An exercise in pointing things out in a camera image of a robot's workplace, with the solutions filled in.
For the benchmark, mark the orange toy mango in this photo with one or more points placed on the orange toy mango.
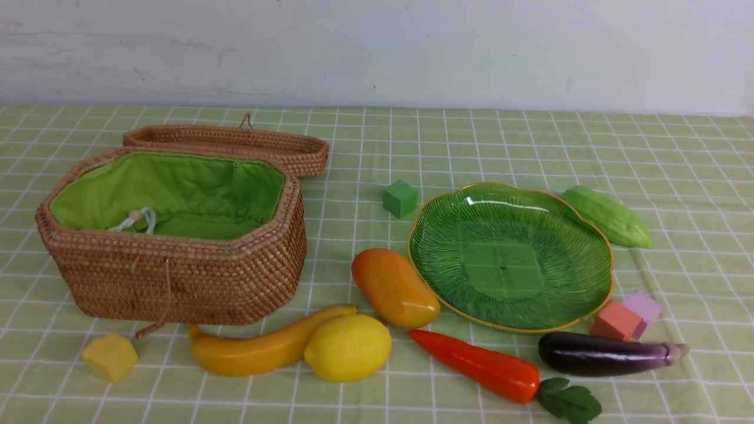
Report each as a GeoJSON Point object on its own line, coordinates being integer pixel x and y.
{"type": "Point", "coordinates": [393, 287]}

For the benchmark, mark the yellow toy banana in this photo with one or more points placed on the yellow toy banana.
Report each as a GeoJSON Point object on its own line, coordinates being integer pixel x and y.
{"type": "Point", "coordinates": [231, 357]}

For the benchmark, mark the woven wicker basket lid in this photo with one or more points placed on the woven wicker basket lid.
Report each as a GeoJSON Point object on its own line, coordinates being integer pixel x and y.
{"type": "Point", "coordinates": [302, 155]}

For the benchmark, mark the green foam cube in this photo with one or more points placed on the green foam cube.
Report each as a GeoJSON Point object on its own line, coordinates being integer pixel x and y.
{"type": "Point", "coordinates": [400, 198]}

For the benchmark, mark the white basket drawstring bead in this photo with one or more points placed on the white basket drawstring bead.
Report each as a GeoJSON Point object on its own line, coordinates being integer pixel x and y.
{"type": "Point", "coordinates": [144, 219]}

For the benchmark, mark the red foam cube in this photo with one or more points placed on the red foam cube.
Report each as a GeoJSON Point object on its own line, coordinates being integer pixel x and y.
{"type": "Point", "coordinates": [615, 322]}

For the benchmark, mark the purple foam cube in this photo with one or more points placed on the purple foam cube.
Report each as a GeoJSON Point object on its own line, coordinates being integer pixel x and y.
{"type": "Point", "coordinates": [644, 306]}

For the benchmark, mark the woven wicker basket green lining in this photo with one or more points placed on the woven wicker basket green lining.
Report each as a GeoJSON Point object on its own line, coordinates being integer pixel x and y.
{"type": "Point", "coordinates": [228, 249]}

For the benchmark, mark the orange toy carrot green leaves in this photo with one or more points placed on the orange toy carrot green leaves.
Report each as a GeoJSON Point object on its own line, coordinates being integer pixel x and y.
{"type": "Point", "coordinates": [510, 377]}

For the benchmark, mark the purple toy eggplant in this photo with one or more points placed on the purple toy eggplant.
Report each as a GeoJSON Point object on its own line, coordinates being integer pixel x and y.
{"type": "Point", "coordinates": [589, 356]}

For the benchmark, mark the green toy bitter gourd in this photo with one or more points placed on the green toy bitter gourd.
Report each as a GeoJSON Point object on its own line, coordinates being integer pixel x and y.
{"type": "Point", "coordinates": [617, 222]}

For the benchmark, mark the yellow foam cube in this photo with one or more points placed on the yellow foam cube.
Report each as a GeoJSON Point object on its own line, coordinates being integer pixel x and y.
{"type": "Point", "coordinates": [110, 357]}

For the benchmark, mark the green glass leaf plate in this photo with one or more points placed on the green glass leaf plate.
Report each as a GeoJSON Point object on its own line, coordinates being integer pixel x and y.
{"type": "Point", "coordinates": [522, 261]}

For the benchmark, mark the yellow toy lemon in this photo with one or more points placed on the yellow toy lemon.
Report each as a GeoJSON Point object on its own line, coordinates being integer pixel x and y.
{"type": "Point", "coordinates": [349, 348]}

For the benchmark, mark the green checkered tablecloth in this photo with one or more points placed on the green checkered tablecloth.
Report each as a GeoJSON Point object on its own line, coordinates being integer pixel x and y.
{"type": "Point", "coordinates": [688, 176]}

